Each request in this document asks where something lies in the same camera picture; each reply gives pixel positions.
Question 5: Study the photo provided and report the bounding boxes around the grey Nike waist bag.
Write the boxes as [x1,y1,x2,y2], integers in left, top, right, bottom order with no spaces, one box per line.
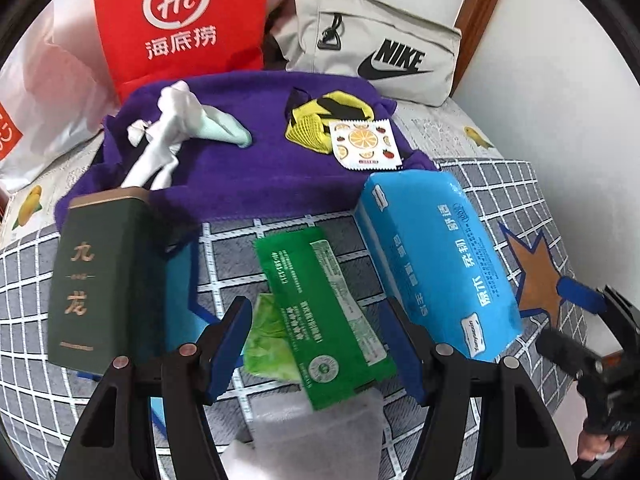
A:
[270,0,461,106]

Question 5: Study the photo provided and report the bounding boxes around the green wet wipe packet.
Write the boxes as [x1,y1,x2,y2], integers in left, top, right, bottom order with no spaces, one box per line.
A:
[255,228,396,411]

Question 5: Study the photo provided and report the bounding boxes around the white Miniso plastic bag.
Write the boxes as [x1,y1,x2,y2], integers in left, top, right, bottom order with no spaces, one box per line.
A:
[1,6,115,194]

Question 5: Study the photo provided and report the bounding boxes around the yellow mesh pouch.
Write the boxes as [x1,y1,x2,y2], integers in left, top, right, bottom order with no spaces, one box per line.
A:
[284,88,374,155]

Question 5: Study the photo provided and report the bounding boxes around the dark green tea tin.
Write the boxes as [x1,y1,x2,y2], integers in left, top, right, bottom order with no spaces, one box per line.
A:
[47,188,167,375]

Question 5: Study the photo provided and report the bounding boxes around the purple towel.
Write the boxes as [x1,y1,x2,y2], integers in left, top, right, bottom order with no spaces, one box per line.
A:
[53,70,440,231]

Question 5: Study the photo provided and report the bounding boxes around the person's right hand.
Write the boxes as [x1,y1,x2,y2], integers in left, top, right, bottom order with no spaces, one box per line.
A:
[577,430,628,462]

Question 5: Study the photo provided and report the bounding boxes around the light green sock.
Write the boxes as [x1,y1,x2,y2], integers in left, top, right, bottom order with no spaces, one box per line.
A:
[198,105,253,148]

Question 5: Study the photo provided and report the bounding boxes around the blue tissue pack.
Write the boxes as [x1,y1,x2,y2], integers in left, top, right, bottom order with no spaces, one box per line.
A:
[355,170,522,362]

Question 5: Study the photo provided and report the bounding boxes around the fruit print sachet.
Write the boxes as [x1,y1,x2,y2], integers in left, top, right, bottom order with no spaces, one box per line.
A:
[329,119,402,171]

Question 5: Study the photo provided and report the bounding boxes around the brown wooden door frame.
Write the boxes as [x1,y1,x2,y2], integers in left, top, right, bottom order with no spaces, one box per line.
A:
[451,0,498,92]

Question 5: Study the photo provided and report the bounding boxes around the red Haidilao paper bag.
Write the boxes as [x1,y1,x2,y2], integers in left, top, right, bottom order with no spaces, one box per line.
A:
[93,0,267,100]

